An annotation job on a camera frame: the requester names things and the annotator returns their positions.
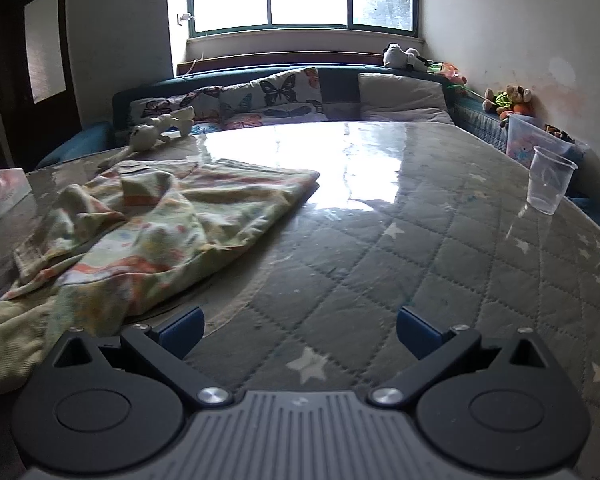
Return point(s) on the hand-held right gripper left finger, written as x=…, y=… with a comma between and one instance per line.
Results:
x=184, y=331

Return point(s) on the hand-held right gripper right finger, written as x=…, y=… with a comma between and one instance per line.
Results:
x=416, y=331

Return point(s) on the green orange printed garment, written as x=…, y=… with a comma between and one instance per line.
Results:
x=170, y=230

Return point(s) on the grey quilted star table cloth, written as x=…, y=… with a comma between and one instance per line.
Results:
x=405, y=250

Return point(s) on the clear plastic cup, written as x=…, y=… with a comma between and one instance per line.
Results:
x=547, y=180

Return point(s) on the white plush rabbit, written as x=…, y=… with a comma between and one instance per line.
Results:
x=152, y=132

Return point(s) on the blue patterned cushion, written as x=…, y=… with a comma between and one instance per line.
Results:
x=482, y=120

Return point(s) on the clear plastic storage box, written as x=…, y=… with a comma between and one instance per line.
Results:
x=525, y=135

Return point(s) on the small butterfly print pillow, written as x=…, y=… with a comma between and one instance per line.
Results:
x=172, y=105

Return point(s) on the pink white tissue pack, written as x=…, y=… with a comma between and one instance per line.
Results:
x=0, y=192

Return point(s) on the flat butterfly print cushion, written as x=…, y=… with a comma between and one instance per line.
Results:
x=275, y=119

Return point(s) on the grey pillow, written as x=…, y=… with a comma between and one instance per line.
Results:
x=400, y=97

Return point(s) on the brown monkey plush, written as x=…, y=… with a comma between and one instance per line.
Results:
x=512, y=97

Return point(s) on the teal sofa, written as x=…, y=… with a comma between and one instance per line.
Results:
x=340, y=85

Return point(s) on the orange green plush toy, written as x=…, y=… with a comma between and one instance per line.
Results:
x=447, y=75

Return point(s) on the large butterfly print pillow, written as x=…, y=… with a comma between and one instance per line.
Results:
x=280, y=90

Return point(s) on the black white plush panda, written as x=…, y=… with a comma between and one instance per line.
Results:
x=404, y=56

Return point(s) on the dark wooden door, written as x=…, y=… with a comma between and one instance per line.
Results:
x=35, y=75

